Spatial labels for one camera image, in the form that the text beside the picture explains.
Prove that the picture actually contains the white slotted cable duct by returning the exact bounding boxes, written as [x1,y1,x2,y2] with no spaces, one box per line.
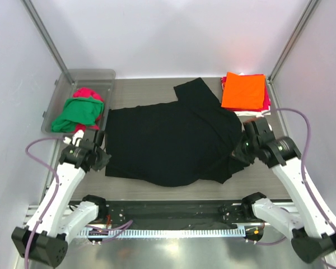
[77,226,246,240]

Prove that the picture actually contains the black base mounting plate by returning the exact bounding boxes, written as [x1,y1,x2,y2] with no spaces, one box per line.
[91,200,262,230]

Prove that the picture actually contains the folded red t shirt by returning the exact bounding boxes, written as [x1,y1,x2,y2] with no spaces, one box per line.
[220,73,270,113]

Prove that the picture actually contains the grey plastic bin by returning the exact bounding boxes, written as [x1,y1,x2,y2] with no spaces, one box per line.
[41,69,116,135]

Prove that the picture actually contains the aluminium frame post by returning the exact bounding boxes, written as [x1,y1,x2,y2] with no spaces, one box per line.
[268,0,323,82]
[21,0,75,85]

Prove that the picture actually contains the right aluminium frame post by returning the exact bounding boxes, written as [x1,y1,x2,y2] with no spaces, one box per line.
[268,0,323,82]

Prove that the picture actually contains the left aluminium frame post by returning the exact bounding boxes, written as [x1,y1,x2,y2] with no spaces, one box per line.
[21,0,75,85]

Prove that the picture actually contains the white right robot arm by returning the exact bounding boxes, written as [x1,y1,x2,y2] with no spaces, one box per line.
[234,117,336,263]

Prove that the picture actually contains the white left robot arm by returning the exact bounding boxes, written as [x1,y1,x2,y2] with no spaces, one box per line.
[11,129,110,268]

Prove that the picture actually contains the folded orange t shirt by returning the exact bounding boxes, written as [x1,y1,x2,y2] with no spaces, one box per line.
[221,71,267,111]

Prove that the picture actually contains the folded white t shirt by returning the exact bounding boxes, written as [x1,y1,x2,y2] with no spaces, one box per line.
[235,82,271,116]

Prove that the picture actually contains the green t shirt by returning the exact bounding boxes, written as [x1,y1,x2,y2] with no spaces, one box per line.
[51,97,104,133]

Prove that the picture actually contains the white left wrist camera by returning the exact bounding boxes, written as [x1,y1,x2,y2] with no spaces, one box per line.
[63,130,84,147]

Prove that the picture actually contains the black t shirt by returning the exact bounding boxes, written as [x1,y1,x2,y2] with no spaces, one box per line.
[105,78,246,187]

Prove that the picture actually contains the pink t shirt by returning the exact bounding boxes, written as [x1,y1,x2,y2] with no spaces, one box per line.
[73,87,105,132]

